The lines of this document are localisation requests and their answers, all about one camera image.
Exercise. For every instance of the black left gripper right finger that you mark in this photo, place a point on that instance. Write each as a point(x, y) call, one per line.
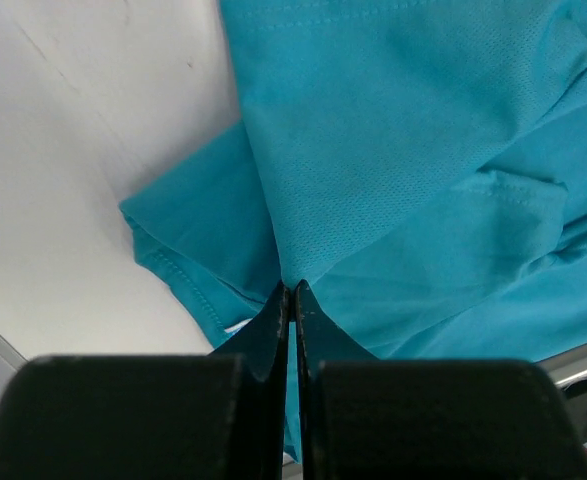
point(366, 418)

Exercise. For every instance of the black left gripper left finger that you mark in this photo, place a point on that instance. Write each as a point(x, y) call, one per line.
point(218, 416)

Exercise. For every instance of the teal t shirt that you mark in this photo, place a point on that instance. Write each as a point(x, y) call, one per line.
point(422, 164)

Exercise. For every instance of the aluminium rail beam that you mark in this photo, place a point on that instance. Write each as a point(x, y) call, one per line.
point(568, 367)

